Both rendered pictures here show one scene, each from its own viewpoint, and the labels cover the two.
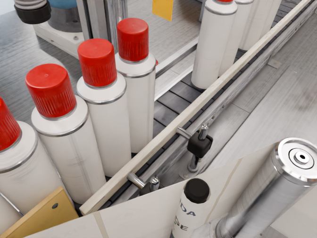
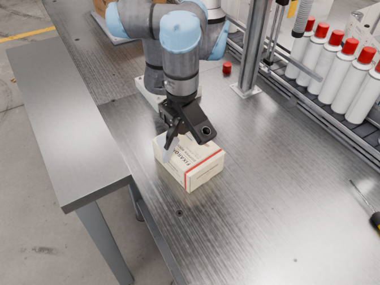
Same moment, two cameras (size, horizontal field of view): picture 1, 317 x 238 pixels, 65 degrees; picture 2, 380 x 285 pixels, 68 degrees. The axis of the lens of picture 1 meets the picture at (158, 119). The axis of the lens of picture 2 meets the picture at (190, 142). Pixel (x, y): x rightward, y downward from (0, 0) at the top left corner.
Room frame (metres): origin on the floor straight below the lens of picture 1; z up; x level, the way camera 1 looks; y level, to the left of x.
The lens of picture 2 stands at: (0.23, 0.95, 1.46)
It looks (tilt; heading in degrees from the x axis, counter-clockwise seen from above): 48 degrees down; 294
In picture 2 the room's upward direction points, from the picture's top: straight up
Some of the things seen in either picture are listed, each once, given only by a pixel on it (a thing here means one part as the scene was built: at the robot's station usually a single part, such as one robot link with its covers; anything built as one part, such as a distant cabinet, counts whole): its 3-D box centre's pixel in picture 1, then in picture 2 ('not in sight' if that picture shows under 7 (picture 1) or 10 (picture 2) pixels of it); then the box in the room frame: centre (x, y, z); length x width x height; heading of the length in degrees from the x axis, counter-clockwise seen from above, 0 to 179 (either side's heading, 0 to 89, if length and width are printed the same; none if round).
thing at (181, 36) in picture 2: not in sight; (180, 44); (0.45, 0.49, 1.18); 0.09 x 0.08 x 0.11; 104
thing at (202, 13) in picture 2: not in sight; (181, 22); (0.49, 0.40, 1.18); 0.11 x 0.11 x 0.08; 14
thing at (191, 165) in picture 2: not in sight; (188, 155); (0.43, 0.51, 0.87); 0.16 x 0.12 x 0.07; 153
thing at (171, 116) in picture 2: not in sight; (180, 106); (0.46, 0.49, 1.02); 0.09 x 0.08 x 0.12; 153
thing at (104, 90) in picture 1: (107, 120); (312, 56); (0.19, 0.06, 0.98); 0.05 x 0.05 x 0.20
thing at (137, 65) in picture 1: (135, 97); (299, 48); (0.24, 0.03, 0.98); 0.05 x 0.05 x 0.20
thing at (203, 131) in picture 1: (198, 148); not in sight; (0.23, -0.07, 0.89); 0.03 x 0.03 x 0.12; 53
